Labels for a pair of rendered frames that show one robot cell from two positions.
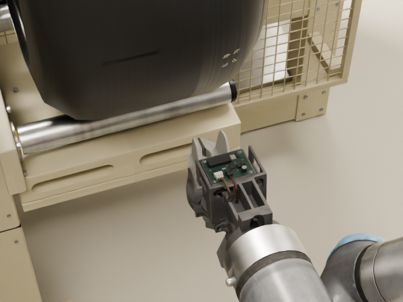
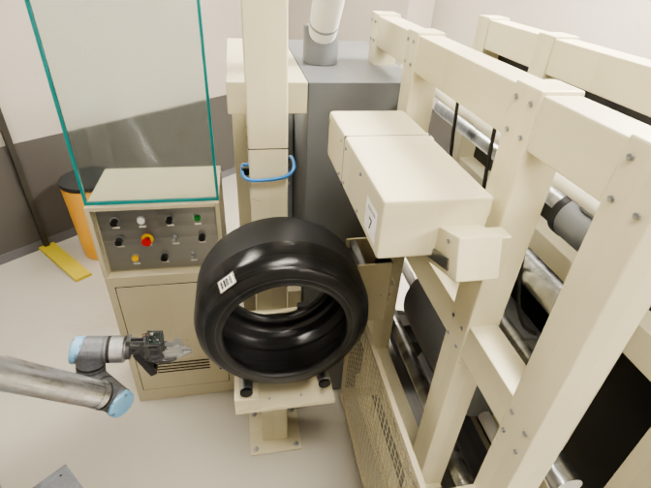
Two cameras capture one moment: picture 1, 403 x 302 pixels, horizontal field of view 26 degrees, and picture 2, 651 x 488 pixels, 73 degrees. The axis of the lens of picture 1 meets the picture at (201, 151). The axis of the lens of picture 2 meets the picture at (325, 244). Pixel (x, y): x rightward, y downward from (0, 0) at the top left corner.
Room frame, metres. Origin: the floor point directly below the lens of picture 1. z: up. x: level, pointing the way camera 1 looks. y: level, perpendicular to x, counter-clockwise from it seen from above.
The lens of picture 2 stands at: (1.32, -0.99, 2.21)
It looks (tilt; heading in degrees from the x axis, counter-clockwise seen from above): 34 degrees down; 97
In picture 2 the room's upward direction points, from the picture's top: 3 degrees clockwise
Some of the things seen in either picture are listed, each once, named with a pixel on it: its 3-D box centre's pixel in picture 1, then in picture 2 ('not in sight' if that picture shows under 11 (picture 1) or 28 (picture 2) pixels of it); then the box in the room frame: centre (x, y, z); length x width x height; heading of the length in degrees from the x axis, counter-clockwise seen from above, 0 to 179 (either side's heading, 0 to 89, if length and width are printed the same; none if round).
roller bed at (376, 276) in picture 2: not in sight; (365, 279); (1.32, 0.50, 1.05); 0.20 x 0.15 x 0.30; 109
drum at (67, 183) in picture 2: not in sight; (98, 214); (-0.88, 1.79, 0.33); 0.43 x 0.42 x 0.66; 60
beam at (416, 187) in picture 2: not in sight; (391, 170); (1.35, 0.15, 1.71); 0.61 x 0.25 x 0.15; 109
